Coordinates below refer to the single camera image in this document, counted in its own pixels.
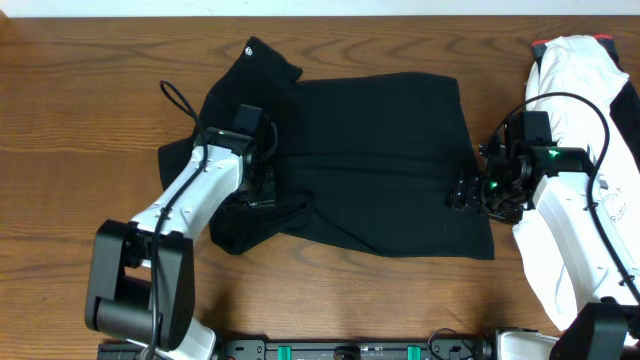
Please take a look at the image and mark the black t-shirt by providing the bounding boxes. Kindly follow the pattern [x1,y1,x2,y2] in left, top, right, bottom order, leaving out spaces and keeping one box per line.
[157,35,496,261]

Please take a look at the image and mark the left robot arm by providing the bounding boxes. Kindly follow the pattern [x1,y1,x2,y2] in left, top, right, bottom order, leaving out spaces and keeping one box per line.
[84,125,278,359]

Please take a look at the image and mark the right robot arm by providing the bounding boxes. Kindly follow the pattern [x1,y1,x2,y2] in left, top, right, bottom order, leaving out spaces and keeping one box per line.
[446,144,639,359]

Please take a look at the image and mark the white clothes pile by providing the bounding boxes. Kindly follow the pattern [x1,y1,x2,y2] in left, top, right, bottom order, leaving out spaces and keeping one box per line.
[512,35,639,330]

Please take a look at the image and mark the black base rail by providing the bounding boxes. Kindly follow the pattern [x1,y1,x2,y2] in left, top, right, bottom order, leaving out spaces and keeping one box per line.
[97,332,496,360]

